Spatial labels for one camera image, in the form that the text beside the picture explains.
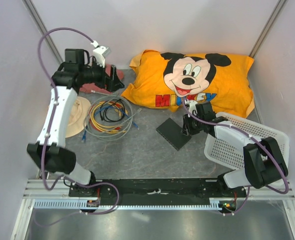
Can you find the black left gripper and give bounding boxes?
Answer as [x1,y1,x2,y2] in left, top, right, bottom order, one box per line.
[79,57,124,93]

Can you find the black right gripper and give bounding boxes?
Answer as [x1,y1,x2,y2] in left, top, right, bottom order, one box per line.
[181,112,205,136]

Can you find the black network switch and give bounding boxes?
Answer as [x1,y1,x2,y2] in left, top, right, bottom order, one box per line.
[156,118,192,151]

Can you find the grey ethernet cable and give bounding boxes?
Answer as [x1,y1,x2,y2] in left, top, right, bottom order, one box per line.
[83,89,142,141]

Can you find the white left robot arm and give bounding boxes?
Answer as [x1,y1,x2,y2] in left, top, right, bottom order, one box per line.
[27,46,125,197]

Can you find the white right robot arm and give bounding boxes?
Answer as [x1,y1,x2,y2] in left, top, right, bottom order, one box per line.
[182,98,289,197]

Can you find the red cloth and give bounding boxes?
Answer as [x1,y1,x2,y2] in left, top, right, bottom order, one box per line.
[78,63,125,95]

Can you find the white plastic basket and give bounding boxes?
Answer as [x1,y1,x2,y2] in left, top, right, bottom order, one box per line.
[203,111,290,186]

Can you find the peach bucket hat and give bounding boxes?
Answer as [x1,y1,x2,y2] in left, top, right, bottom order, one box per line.
[65,96,91,138]

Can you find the orange Mickey Mouse pillow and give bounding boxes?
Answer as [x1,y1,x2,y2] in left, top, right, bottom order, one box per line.
[121,49,255,118]

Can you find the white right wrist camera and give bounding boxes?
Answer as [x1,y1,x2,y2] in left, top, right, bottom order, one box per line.
[184,99,198,116]

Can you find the red ethernet cable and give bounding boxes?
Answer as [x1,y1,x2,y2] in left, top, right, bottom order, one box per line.
[88,99,127,133]

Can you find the yellow ethernet cable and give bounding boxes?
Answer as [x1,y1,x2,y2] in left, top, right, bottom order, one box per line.
[90,100,128,133]

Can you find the blue ethernet cable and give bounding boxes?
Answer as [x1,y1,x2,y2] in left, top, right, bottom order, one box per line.
[81,104,140,143]

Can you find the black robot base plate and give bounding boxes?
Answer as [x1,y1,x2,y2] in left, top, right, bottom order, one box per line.
[68,177,246,206]

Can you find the grey slotted cable duct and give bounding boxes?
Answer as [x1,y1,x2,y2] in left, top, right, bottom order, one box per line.
[34,199,222,211]

